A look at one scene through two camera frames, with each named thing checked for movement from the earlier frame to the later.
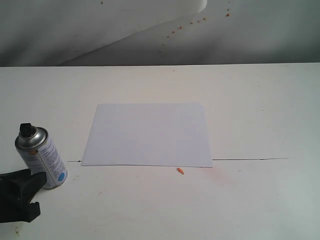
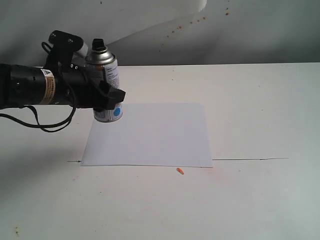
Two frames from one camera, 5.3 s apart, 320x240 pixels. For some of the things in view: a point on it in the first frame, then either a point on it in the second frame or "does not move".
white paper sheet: [162, 134] does not move
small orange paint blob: [180, 170] does not move
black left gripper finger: [12, 209] -> [74, 87]
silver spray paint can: [38, 154] -> [104, 63]
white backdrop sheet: [40, 33] does not move
